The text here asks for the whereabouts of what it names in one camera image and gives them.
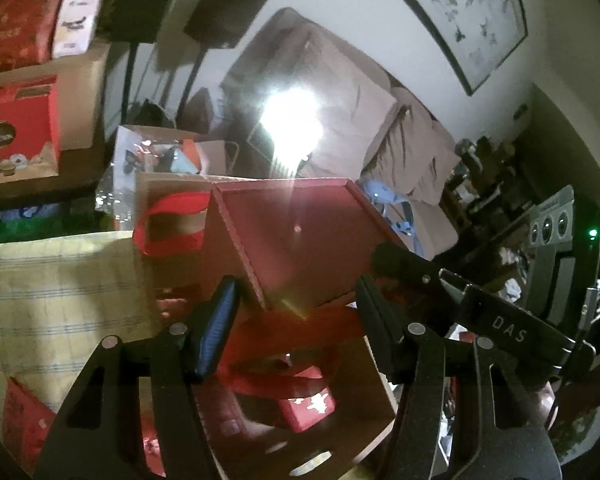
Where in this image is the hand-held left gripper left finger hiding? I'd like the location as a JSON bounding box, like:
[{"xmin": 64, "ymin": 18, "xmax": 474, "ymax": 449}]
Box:
[{"xmin": 32, "ymin": 275, "xmax": 242, "ymax": 480}]

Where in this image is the flat red gift packet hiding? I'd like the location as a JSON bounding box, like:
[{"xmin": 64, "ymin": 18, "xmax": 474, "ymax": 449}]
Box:
[{"xmin": 2, "ymin": 377, "xmax": 56, "ymax": 476}]

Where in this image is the white carton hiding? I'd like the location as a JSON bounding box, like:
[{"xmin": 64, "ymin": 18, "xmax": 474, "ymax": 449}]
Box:
[{"xmin": 51, "ymin": 0, "xmax": 106, "ymax": 58}]

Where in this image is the brown cardboard carton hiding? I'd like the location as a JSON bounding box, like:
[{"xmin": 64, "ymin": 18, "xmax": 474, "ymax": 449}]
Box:
[{"xmin": 0, "ymin": 42, "xmax": 112, "ymax": 151}]

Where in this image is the black speaker stand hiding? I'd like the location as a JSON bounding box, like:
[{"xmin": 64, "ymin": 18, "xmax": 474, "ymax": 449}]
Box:
[
  {"xmin": 121, "ymin": 40, "xmax": 141, "ymax": 126},
  {"xmin": 177, "ymin": 45, "xmax": 208, "ymax": 121}
]

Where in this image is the yellow plaid tablecloth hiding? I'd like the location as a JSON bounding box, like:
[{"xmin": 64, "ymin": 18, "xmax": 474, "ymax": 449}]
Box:
[{"xmin": 0, "ymin": 232, "xmax": 211, "ymax": 461}]

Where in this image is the large cardboard box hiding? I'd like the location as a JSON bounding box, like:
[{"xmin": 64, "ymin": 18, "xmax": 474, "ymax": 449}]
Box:
[{"xmin": 135, "ymin": 172, "xmax": 398, "ymax": 480}]

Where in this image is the blue strapped plastic toy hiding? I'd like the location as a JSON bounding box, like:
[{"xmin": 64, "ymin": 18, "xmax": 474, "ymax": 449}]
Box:
[{"xmin": 362, "ymin": 180, "xmax": 421, "ymax": 251}]

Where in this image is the small red box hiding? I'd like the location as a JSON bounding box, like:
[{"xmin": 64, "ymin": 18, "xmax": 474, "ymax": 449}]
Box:
[{"xmin": 280, "ymin": 380, "xmax": 337, "ymax": 432}]

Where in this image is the grey bag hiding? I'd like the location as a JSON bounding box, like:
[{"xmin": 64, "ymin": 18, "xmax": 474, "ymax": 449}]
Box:
[{"xmin": 180, "ymin": 87, "xmax": 216, "ymax": 133}]

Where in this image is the black bag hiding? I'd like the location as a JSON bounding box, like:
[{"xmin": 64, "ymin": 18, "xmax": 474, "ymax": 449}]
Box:
[{"xmin": 130, "ymin": 100, "xmax": 176, "ymax": 128}]

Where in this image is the red ribbon-handled gift box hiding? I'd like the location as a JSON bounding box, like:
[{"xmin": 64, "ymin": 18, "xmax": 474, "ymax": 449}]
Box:
[{"xmin": 132, "ymin": 177, "xmax": 411, "ymax": 401}]

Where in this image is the black speaker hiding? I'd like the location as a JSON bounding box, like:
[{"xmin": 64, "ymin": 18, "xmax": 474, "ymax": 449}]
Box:
[
  {"xmin": 182, "ymin": 0, "xmax": 270, "ymax": 50},
  {"xmin": 110, "ymin": 0, "xmax": 188, "ymax": 43}
]

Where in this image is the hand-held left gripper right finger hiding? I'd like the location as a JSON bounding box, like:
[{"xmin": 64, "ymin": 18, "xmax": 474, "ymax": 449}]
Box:
[{"xmin": 355, "ymin": 275, "xmax": 563, "ymax": 480}]

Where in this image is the framed ink painting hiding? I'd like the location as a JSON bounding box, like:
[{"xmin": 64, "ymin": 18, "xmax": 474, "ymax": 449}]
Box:
[{"xmin": 365, "ymin": 0, "xmax": 528, "ymax": 97}]

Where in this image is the large brown sofa cushion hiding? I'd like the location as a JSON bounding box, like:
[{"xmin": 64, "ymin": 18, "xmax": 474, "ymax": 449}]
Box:
[{"xmin": 300, "ymin": 35, "xmax": 398, "ymax": 181}]

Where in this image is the red box with window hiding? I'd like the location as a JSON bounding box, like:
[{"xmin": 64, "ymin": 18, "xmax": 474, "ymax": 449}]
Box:
[{"xmin": 0, "ymin": 76, "xmax": 61, "ymax": 186}]

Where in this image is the medium brown sofa cushion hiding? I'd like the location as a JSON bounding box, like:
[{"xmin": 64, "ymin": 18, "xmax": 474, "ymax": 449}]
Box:
[{"xmin": 380, "ymin": 87, "xmax": 461, "ymax": 201}]

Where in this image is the dark cluttered shelf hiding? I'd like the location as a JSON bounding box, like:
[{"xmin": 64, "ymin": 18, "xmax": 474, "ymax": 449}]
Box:
[{"xmin": 440, "ymin": 135, "xmax": 546, "ymax": 301}]

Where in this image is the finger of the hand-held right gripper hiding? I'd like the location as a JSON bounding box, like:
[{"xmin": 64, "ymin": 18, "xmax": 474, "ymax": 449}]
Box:
[{"xmin": 371, "ymin": 242, "xmax": 461, "ymax": 311}]

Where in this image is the brown sofa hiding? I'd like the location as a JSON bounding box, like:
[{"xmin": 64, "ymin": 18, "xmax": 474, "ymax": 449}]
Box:
[{"xmin": 220, "ymin": 7, "xmax": 461, "ymax": 261}]

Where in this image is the bright lamp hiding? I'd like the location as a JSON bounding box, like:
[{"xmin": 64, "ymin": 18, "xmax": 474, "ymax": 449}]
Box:
[{"xmin": 252, "ymin": 87, "xmax": 326, "ymax": 181}]

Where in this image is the clear plastic bag of toys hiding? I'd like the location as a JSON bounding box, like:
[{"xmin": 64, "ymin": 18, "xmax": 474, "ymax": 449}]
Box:
[{"xmin": 96, "ymin": 125, "xmax": 241, "ymax": 231}]

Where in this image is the large red gift box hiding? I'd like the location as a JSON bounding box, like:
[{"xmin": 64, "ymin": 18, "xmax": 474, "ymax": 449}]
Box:
[{"xmin": 0, "ymin": 0, "xmax": 83, "ymax": 78}]

